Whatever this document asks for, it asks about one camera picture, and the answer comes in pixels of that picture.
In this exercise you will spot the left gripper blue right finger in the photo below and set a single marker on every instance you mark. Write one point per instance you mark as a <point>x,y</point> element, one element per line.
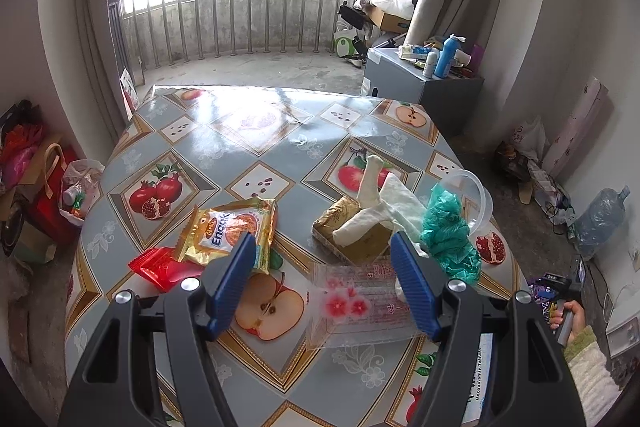
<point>421,281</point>

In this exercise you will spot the large clear water jug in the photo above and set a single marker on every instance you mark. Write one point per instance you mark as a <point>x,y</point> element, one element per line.
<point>597,224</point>

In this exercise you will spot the red gift bag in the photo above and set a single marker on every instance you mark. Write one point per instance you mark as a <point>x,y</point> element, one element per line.
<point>44,211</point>

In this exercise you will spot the grey low cabinet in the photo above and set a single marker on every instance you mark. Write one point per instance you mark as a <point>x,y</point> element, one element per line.
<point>450,102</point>

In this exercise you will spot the fruit pattern tablecloth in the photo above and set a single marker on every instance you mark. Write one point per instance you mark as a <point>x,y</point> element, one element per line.
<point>206,147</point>

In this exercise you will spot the white plastic bag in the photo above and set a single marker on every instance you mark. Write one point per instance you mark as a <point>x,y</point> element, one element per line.
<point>529,139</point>

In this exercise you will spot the balcony metal railing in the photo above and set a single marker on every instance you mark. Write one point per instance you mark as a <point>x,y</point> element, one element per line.
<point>151,34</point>

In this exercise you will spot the gold tissue pack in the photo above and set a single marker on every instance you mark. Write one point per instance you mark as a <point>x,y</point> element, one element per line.
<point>355,235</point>

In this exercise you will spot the clear bag with snacks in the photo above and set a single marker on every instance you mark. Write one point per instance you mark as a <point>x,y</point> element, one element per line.
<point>80,189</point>

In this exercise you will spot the cardboard box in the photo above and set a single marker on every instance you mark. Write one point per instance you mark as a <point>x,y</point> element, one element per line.
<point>386,22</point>

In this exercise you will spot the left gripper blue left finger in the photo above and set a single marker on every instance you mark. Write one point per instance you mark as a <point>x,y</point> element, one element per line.
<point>225,279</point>

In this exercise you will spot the red foil wrapper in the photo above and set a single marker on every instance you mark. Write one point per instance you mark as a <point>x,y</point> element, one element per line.
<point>158,266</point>

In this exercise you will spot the clear flower print bag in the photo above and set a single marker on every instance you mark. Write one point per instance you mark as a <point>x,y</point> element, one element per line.
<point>355,306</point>

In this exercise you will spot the clear plastic bowl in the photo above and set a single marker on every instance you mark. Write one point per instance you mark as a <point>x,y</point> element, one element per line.
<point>476,202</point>

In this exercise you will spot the green plastic bag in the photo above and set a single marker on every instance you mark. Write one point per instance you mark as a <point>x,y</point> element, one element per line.
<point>445,237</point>

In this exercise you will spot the blue bottle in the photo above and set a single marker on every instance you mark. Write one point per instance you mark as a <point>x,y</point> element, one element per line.
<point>449,49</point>

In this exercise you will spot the right hand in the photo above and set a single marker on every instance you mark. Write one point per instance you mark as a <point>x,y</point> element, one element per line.
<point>567,320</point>

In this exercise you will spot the right forearm knit sleeve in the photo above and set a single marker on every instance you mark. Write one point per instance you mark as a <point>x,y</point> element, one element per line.
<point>596,388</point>

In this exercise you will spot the purple snack wrapper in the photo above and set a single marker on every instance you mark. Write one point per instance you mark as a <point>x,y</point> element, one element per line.
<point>547,293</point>

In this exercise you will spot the gold biscuit packet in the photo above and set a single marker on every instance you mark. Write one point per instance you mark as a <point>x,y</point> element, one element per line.
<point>212,233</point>

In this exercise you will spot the pink rolled mat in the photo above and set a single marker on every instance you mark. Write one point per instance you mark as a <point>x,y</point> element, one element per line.
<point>591,113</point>

